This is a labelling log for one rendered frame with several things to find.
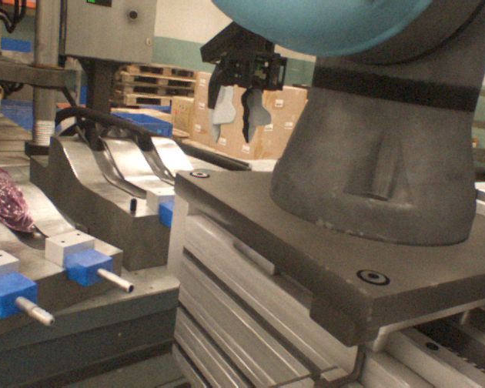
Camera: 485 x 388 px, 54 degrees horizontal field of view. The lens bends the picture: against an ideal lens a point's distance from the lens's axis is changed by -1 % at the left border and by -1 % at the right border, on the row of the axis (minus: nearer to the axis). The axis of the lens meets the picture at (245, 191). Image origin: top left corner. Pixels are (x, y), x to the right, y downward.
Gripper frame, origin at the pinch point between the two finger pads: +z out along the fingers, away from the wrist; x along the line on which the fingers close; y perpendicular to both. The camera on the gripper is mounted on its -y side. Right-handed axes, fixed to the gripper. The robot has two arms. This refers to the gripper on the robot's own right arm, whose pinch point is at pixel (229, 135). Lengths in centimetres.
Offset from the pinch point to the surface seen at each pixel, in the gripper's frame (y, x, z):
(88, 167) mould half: -22.3, -14.9, 11.1
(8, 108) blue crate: -379, 60, 56
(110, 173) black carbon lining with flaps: -21.2, -10.8, 12.1
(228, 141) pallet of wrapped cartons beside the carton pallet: -331, 266, 73
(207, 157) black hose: -47, 31, 16
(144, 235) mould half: 2.2, -15.6, 15.3
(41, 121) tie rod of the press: -72, -8, 12
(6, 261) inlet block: 9.4, -36.9, 12.8
